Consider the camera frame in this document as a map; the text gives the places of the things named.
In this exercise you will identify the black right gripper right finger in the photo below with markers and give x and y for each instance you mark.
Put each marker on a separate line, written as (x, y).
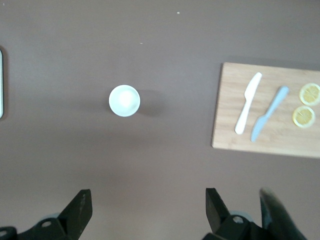
(215, 212)

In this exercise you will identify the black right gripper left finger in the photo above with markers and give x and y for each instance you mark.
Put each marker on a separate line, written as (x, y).
(75, 215)

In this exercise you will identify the white IKEA cup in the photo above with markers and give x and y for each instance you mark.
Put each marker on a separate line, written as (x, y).
(124, 100)

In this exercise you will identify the brown table mat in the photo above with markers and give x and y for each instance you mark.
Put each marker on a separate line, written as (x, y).
(150, 162)

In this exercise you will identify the white plastic knife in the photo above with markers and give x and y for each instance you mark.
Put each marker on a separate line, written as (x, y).
(246, 107)

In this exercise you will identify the grey plastic knife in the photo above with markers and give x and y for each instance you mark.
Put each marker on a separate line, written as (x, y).
(270, 110)

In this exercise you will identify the yellow lemon slice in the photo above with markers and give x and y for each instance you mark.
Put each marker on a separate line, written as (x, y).
(310, 93)
(303, 116)

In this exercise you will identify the beige tray with bear print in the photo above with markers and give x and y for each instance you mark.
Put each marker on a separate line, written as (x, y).
(1, 82)

